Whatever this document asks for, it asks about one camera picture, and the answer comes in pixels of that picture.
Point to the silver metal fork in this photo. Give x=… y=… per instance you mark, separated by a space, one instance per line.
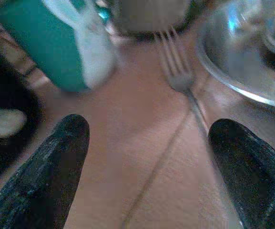
x=181 y=81

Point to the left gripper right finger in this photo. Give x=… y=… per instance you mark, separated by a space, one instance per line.
x=254 y=176

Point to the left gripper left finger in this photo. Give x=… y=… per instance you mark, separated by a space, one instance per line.
x=39 y=176

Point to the black electric kettle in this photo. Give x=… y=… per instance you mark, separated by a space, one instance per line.
x=6 y=95

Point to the green white mug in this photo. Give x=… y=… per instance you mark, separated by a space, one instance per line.
x=44 y=43

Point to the brown-filled jar pink lid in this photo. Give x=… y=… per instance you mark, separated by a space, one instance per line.
x=151 y=14

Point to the stainless steel bowl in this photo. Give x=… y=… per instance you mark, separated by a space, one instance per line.
x=235 y=59

